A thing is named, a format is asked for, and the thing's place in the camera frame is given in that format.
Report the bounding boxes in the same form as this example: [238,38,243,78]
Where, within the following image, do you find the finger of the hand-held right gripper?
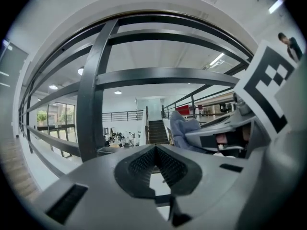
[184,125,237,155]

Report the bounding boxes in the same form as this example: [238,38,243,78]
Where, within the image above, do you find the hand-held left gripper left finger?
[31,144,171,230]

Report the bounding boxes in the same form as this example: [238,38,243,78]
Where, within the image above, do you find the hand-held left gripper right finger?
[155,144,275,230]

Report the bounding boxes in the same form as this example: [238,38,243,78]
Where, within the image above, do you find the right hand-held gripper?
[200,39,299,160]

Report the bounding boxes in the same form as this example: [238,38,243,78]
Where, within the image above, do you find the blue cloth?
[169,110,202,150]

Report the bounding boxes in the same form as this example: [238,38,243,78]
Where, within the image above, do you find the wooden-topped black metal railing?
[17,9,255,178]

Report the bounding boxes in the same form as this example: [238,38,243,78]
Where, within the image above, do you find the long black metal railing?
[161,66,249,120]

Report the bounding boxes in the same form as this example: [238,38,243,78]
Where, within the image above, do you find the black metal balcony railing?
[101,110,145,123]

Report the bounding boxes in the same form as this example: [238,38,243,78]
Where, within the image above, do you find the person's right hand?
[215,125,252,146]

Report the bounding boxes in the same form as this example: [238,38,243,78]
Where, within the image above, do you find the long light wooden table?
[193,93,237,117]

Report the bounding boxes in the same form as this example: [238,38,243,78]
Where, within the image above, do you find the red cabinet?
[175,104,190,116]

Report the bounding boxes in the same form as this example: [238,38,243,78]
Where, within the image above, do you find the dark wooden staircase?
[144,119,170,145]

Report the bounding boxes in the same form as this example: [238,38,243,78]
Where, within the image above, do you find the frosted glass panel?
[136,98,164,121]

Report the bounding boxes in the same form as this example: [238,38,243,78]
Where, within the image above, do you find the group of people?
[104,130,142,149]

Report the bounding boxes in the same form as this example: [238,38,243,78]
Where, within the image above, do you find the ceiling strip light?
[208,52,225,67]
[267,0,286,15]

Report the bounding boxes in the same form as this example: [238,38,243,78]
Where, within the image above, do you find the glass entrance doors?
[35,101,78,158]

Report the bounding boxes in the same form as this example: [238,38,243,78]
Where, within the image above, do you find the grey glass door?
[0,40,29,139]

